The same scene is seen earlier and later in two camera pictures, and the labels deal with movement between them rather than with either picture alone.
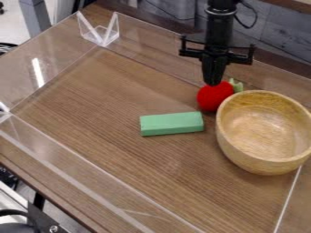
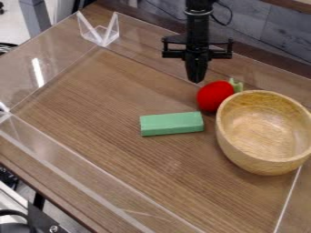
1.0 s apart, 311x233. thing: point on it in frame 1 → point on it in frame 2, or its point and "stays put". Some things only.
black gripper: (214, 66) → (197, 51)
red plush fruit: (211, 96) stays put
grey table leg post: (34, 12) stays put
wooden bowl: (263, 130) stays put
